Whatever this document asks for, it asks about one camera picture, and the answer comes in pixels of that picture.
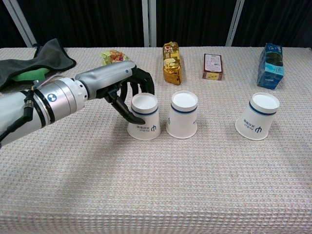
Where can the white frame post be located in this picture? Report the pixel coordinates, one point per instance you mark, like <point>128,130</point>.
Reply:
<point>20,24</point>
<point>235,24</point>
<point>146,24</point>

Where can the beige woven tablecloth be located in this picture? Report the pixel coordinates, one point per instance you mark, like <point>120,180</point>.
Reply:
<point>146,175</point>

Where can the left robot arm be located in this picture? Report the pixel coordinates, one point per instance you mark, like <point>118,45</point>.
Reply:
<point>14,114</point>

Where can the small maroon box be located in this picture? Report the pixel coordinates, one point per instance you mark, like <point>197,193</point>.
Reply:
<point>212,65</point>

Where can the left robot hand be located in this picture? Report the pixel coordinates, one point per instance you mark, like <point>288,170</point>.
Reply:
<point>107,78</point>

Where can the blue cookie box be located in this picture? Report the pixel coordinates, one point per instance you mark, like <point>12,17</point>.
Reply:
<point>270,70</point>

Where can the white paper cup blue stripe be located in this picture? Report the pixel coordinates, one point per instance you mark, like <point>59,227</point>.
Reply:
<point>146,107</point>
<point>256,119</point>
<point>181,119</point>

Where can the dark grey cloth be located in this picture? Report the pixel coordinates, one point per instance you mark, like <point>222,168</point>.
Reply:
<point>48,58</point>

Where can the gold biscuit packet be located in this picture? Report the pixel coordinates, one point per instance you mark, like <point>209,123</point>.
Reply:
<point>171,65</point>

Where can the crumpled green snack packet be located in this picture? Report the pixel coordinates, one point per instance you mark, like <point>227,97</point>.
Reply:
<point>114,57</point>

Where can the green sponge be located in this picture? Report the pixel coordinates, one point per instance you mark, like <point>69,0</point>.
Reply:
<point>29,75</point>

